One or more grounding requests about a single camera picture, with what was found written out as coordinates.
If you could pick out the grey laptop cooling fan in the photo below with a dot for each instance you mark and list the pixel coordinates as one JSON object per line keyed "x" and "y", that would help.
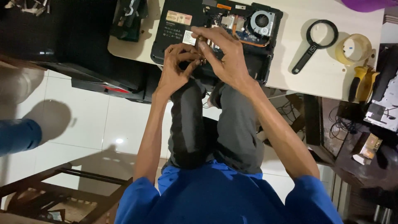
{"x": 262, "y": 22}

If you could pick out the yellowish tape roll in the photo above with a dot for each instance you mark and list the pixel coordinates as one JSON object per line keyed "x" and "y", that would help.
{"x": 342, "y": 54}

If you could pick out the black computer case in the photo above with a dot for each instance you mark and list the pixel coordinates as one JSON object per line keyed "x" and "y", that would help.
{"x": 68, "y": 34}

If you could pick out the dark wooden chair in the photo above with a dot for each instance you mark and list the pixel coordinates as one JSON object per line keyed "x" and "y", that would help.
{"x": 46, "y": 193}

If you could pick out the person's grey trousers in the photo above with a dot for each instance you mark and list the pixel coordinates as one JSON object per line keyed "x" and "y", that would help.
{"x": 236, "y": 130}

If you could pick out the person's right hand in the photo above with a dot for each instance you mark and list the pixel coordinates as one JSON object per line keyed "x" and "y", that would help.
{"x": 230, "y": 59}

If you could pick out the small copper heatsink part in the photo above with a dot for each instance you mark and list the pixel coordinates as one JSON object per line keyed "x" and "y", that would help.
{"x": 201, "y": 59}

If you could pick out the dark wooden side table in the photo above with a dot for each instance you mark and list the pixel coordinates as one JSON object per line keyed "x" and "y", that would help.
{"x": 342, "y": 168}

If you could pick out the black laptop cover part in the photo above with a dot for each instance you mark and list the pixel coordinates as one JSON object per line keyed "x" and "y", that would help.
{"x": 129, "y": 21}

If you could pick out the person's left hand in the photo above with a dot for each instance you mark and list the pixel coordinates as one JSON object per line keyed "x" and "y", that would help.
{"x": 172, "y": 73}

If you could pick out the purple plastic object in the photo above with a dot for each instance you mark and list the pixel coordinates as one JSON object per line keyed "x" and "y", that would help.
{"x": 367, "y": 4}

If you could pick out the dismantled silver laptop chassis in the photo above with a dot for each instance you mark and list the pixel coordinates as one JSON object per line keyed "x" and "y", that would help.
{"x": 384, "y": 105}

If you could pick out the black magnifying glass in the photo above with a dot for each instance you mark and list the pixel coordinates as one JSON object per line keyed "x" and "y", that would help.
{"x": 312, "y": 49}

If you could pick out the person's blue shirt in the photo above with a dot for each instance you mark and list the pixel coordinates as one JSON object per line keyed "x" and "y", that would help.
{"x": 217, "y": 199}

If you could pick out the small brown cardboard box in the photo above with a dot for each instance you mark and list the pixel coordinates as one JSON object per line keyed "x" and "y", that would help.
{"x": 370, "y": 147}

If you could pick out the opened black laptop base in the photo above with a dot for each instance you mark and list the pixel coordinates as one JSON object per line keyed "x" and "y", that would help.
{"x": 172, "y": 37}

